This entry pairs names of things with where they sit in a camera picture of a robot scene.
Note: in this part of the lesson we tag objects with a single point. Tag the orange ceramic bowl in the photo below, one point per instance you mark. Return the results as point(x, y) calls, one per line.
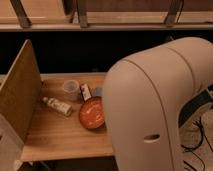
point(91, 114)

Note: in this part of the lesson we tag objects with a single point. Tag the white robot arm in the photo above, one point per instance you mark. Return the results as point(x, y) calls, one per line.
point(143, 95)

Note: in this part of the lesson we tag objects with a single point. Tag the blue sponge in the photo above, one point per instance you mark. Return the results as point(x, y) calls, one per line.
point(97, 91)

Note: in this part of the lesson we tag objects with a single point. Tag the small brown labelled box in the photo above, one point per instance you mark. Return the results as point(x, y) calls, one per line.
point(85, 91)

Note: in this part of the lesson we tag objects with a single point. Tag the clear plastic cup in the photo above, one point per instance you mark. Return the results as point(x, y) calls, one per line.
point(71, 87)

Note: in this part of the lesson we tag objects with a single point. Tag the white labelled bottle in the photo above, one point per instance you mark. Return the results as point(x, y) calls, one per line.
point(58, 105)

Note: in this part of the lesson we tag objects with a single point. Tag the wooden side panel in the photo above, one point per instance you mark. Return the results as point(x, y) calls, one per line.
point(19, 93)

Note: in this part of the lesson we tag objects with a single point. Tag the middle metal shelf bracket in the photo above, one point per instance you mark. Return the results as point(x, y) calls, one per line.
point(82, 13)

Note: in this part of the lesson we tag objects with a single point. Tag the metal shelf bracket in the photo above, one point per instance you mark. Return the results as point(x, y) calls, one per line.
point(173, 10)
point(82, 13)
point(23, 19)

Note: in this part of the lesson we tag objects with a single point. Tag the left metal shelf bracket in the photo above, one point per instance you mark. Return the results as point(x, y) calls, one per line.
point(23, 19)

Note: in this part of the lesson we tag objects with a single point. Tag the right metal shelf bracket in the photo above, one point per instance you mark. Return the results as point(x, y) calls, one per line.
point(173, 10)

